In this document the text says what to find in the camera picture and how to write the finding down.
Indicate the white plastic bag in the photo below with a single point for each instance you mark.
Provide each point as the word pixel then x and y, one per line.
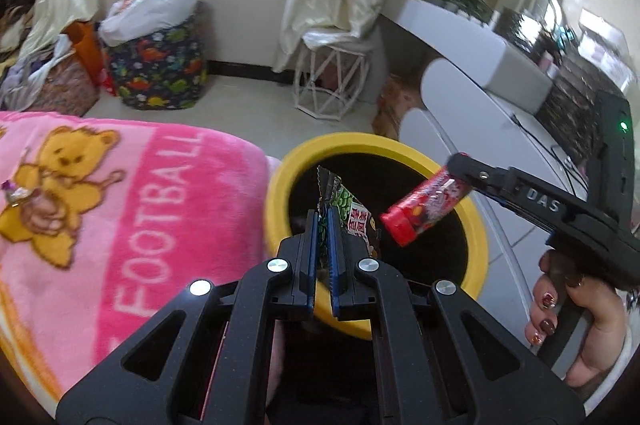
pixel 129 20

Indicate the dinosaur print fabric hamper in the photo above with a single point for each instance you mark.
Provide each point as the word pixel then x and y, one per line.
pixel 161 71

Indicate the pile of dark clothes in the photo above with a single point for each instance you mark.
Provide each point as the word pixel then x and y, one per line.
pixel 16 23

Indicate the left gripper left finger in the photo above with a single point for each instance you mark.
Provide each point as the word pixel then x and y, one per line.
pixel 308 263

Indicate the pink cartoon bear blanket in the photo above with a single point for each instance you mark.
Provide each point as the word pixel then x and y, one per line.
pixel 138 211

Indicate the right hand painted nails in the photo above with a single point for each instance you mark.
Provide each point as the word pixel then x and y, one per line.
pixel 604 342

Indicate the green patterned snack wrapper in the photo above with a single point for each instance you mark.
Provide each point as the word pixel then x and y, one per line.
pixel 354 218

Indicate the brown patterned fabric bag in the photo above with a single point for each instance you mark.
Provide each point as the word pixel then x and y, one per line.
pixel 62 85

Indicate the white wire frame stool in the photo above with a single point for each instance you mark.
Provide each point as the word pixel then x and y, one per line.
pixel 331 70

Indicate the yellow rimmed trash bin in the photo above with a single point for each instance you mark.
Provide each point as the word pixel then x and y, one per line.
pixel 379 172

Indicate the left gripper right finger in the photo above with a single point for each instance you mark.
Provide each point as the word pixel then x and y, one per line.
pixel 336 264

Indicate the small foil candy wrapper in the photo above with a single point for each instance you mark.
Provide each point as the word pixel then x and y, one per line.
pixel 15 194

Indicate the red snack bar wrapper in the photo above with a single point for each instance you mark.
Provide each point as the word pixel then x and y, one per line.
pixel 423 207

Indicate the white curved vanity desk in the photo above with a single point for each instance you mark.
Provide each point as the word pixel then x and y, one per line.
pixel 478 96

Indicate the orange bag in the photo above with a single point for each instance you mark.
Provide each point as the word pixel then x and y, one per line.
pixel 83 38

